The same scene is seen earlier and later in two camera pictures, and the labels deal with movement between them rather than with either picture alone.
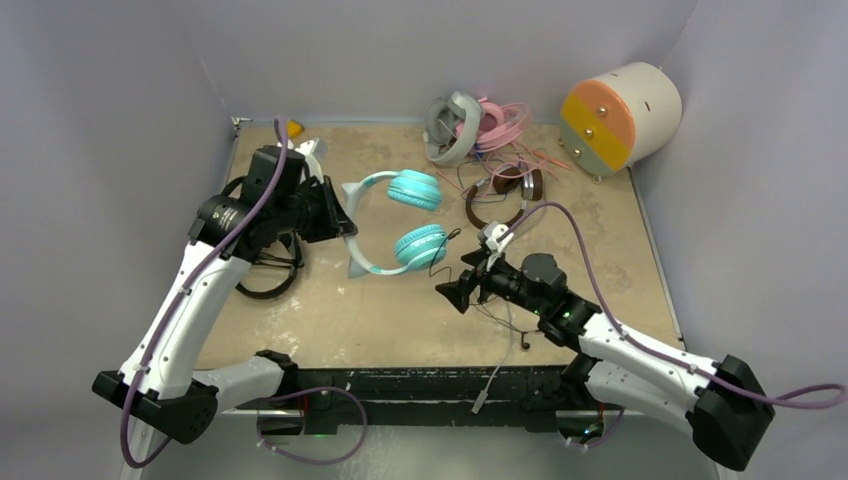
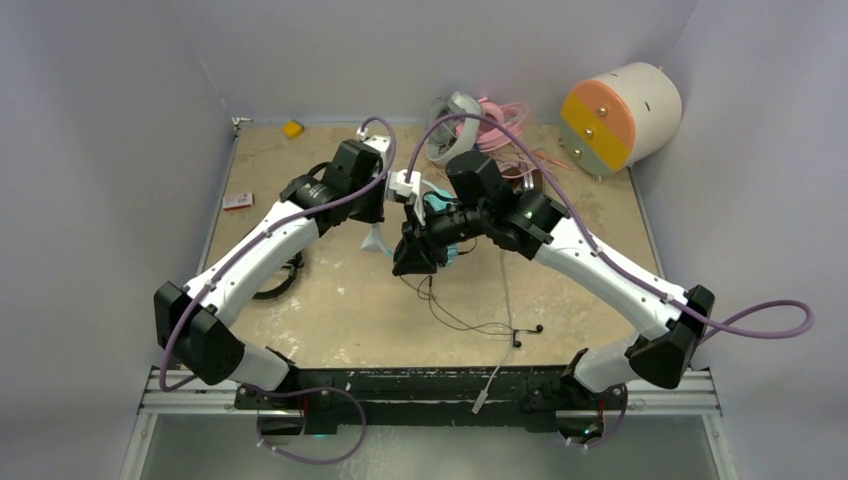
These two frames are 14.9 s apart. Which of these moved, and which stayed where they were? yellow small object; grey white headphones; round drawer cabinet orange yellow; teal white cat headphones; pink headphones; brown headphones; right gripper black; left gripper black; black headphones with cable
Moved: black headphones with cable; right gripper black; left gripper black; teal white cat headphones
Stayed: pink headphones; yellow small object; brown headphones; grey white headphones; round drawer cabinet orange yellow
